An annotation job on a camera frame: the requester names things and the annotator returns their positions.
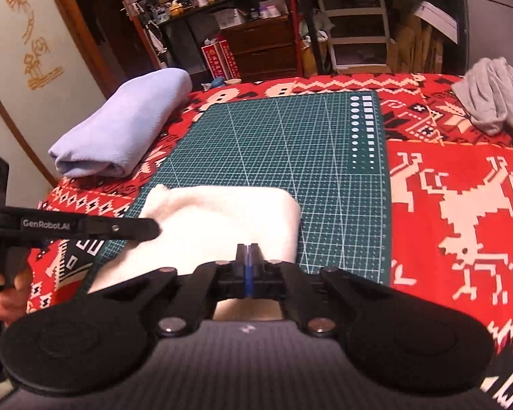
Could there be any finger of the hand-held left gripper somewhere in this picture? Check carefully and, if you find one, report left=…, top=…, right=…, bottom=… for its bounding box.
left=81, top=218, right=162, bottom=242

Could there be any brown wooden door frame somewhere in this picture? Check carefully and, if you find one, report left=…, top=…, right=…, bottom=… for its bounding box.
left=53, top=0, right=124, bottom=99

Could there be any red printed tall box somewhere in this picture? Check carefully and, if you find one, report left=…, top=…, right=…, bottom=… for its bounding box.
left=218, top=39, right=240, bottom=78
left=201, top=40, right=223, bottom=82

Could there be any white cardboard box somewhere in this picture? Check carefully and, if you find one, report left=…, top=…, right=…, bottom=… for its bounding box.
left=412, top=1, right=458, bottom=45

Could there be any cream knit sweater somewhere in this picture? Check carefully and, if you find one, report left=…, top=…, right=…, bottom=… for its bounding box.
left=88, top=183, right=302, bottom=321

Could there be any black desk fan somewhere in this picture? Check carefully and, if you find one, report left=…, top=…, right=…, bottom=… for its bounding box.
left=134, top=0, right=163, bottom=24

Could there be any red patterned blanket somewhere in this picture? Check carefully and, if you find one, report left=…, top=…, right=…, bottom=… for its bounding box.
left=26, top=72, right=513, bottom=410

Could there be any white hanging bag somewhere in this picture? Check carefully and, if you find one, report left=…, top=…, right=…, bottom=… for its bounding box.
left=146, top=21, right=168, bottom=55

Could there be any row of upright cardboard sheets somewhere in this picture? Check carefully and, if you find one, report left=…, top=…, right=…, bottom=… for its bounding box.
left=389, top=0, right=445, bottom=73

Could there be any green cutting mat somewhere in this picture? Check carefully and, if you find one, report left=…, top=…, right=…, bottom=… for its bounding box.
left=92, top=90, right=392, bottom=287

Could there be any light blue folded blanket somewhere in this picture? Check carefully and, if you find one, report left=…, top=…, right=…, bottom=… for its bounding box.
left=48, top=67, right=193, bottom=179

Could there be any white plastic drawer unit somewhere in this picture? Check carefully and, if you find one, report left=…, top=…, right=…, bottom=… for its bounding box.
left=314, top=0, right=392, bottom=73

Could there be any person's left hand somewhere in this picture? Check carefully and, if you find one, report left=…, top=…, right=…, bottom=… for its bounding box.
left=0, top=251, right=34, bottom=325

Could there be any brown wooden drawer cabinet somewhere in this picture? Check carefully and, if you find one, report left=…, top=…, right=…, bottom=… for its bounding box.
left=220, top=17, right=298, bottom=82

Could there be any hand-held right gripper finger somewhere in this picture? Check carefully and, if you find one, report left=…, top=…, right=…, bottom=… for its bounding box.
left=100, top=244, right=251, bottom=337
left=251, top=244, right=405, bottom=337

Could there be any small white carton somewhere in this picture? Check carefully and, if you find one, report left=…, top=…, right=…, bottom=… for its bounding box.
left=214, top=8, right=246, bottom=30

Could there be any grey garment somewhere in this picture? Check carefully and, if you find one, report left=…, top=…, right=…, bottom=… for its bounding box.
left=451, top=56, right=513, bottom=151

